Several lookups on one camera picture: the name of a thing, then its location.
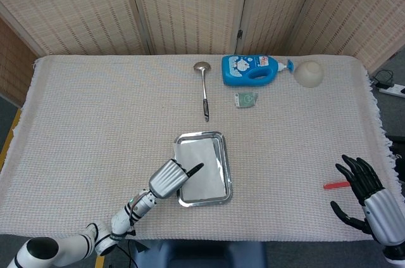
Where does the black charger cable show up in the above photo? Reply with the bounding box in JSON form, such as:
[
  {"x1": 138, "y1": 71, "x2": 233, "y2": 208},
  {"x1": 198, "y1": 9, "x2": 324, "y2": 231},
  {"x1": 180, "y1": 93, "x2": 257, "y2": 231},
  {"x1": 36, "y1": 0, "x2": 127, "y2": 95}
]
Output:
[{"x1": 370, "y1": 69, "x2": 395, "y2": 89}]

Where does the thin red plastic stick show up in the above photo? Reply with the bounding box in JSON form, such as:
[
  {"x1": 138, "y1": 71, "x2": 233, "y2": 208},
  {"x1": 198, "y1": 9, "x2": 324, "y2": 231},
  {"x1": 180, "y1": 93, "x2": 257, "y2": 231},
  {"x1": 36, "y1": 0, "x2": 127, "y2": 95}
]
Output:
[{"x1": 323, "y1": 180, "x2": 351, "y2": 190}]

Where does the woven bamboo folding screen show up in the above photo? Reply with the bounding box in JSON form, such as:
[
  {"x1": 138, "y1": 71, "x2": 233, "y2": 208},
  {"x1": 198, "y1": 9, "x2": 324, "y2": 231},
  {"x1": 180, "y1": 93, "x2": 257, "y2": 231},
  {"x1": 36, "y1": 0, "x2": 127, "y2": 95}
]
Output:
[{"x1": 0, "y1": 0, "x2": 405, "y2": 107}]

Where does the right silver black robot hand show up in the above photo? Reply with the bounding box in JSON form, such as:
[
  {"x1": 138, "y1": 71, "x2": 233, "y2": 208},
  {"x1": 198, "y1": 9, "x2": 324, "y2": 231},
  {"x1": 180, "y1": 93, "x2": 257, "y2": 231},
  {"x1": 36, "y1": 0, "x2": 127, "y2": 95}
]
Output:
[{"x1": 330, "y1": 154, "x2": 405, "y2": 245}]

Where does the steel ladle black handle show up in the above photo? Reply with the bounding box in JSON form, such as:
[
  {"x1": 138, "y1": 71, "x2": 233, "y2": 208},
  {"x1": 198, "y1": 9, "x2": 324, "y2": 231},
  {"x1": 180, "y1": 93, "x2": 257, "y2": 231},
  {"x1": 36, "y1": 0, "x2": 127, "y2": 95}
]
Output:
[{"x1": 193, "y1": 61, "x2": 212, "y2": 122}]

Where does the beige ceramic bowl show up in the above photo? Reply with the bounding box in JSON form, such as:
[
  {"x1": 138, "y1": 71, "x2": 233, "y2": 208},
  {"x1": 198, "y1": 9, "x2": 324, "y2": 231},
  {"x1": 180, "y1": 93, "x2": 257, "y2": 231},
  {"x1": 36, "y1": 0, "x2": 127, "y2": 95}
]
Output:
[{"x1": 294, "y1": 60, "x2": 325, "y2": 89}]

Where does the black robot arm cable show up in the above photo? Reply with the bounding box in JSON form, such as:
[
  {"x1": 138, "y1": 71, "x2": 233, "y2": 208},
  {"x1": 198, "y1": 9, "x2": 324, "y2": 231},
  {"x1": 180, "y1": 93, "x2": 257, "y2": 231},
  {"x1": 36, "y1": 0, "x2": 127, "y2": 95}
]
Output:
[{"x1": 116, "y1": 238, "x2": 140, "y2": 268}]

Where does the blue detergent pump bottle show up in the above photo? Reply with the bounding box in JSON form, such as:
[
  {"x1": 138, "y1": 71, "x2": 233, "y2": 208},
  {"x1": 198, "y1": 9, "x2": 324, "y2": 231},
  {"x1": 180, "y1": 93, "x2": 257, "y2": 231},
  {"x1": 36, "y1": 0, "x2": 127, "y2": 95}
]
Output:
[{"x1": 221, "y1": 54, "x2": 296, "y2": 87}]

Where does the white paper sheet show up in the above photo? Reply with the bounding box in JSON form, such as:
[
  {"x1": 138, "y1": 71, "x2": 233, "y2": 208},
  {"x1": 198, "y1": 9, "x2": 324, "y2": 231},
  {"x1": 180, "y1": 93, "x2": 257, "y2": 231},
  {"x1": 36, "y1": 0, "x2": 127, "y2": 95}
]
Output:
[{"x1": 173, "y1": 139, "x2": 227, "y2": 204}]

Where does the white power strip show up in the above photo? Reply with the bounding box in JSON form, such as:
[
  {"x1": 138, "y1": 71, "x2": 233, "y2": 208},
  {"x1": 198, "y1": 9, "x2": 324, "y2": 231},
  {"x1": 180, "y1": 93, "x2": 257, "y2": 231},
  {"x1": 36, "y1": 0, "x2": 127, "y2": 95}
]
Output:
[{"x1": 378, "y1": 83, "x2": 405, "y2": 98}]

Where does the small green sachet packet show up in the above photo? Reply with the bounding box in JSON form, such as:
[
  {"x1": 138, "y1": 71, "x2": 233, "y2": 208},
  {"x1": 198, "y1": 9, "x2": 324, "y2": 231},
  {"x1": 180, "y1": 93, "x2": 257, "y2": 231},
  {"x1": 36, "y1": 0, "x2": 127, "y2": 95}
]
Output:
[{"x1": 234, "y1": 91, "x2": 259, "y2": 109}]

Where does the stainless steel rectangular tray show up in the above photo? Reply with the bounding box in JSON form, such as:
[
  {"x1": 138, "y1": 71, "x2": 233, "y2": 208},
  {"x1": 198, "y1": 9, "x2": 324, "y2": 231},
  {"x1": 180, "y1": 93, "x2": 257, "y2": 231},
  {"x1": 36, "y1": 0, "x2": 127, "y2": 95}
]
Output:
[{"x1": 173, "y1": 131, "x2": 234, "y2": 208}]

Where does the black equipment at table edge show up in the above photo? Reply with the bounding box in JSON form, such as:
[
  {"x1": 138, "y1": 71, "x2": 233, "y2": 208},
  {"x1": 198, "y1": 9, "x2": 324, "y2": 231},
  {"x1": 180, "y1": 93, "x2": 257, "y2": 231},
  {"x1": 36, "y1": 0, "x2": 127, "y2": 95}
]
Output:
[{"x1": 386, "y1": 134, "x2": 405, "y2": 183}]

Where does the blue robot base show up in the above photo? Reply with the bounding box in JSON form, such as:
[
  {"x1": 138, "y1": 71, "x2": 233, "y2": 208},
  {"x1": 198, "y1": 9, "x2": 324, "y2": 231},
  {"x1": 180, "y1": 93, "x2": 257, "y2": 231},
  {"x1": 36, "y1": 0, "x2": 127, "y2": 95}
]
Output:
[{"x1": 131, "y1": 239, "x2": 268, "y2": 268}]

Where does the white woven tablecloth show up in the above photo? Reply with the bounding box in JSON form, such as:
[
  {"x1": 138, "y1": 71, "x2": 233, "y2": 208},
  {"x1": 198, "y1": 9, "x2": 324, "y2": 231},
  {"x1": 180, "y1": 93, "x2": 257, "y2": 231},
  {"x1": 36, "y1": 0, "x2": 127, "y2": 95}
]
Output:
[{"x1": 0, "y1": 54, "x2": 405, "y2": 243}]

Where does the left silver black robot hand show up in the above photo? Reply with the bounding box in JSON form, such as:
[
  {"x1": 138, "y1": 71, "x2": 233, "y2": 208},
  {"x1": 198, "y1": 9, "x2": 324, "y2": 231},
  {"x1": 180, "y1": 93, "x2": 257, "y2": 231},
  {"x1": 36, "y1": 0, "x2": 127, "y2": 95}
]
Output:
[{"x1": 148, "y1": 158, "x2": 205, "y2": 201}]

